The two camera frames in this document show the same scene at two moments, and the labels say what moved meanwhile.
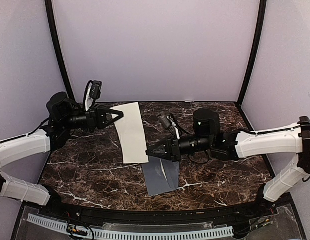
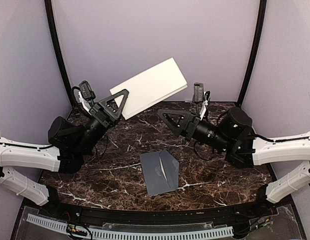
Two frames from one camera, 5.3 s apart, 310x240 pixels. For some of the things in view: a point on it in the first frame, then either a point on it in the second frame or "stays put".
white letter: [163, 169] stays put
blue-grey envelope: [161, 176] stays put
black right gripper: [175, 156] to [179, 128]
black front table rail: [168, 215] stays put
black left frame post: [58, 48] stays put
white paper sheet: [129, 127] to [150, 87]
